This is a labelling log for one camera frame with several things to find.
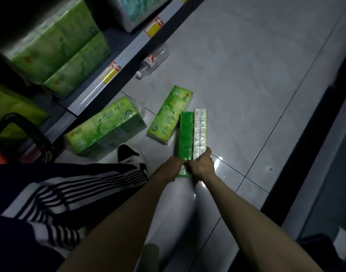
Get person's left forearm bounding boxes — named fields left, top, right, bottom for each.
left=56, top=172, right=179, bottom=272

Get black white striped trousers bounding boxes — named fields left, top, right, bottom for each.
left=0, top=162, right=149, bottom=272

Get person's right forearm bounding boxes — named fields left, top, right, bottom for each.
left=200, top=172, right=324, bottom=272

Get green and white tissue pack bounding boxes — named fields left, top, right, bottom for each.
left=178, top=108, right=208, bottom=178

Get person's left hand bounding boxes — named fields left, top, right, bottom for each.
left=159, top=156, right=189, bottom=182

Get black trolley handle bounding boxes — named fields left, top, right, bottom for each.
left=0, top=112, right=56, bottom=165

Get yellow-green tissue package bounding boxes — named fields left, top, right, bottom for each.
left=0, top=81, right=51, bottom=140

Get large green tissue bundle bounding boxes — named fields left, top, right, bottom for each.
left=64, top=96, right=148, bottom=161

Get flat light green tissue pack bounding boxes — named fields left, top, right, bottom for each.
left=147, top=85, right=194, bottom=145

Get black and white shoe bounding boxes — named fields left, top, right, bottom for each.
left=117, top=143, right=148, bottom=168

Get red and yellow price label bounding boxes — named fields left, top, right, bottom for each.
left=144, top=16, right=165, bottom=38
left=101, top=61, right=122, bottom=84

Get dark shelf base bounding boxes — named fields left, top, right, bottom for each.
left=259, top=48, right=346, bottom=241

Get grey metal store shelf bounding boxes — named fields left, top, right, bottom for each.
left=20, top=0, right=209, bottom=156

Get clear plastic bottle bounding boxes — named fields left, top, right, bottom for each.
left=135, top=44, right=170, bottom=80

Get person's right hand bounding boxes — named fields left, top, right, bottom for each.
left=187, top=147, right=216, bottom=182

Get teal patterned tissue pack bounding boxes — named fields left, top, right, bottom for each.
left=115, top=0, right=174, bottom=33

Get big green tissue bale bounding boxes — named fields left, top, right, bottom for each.
left=2, top=0, right=102, bottom=84
left=42, top=32, right=112, bottom=98

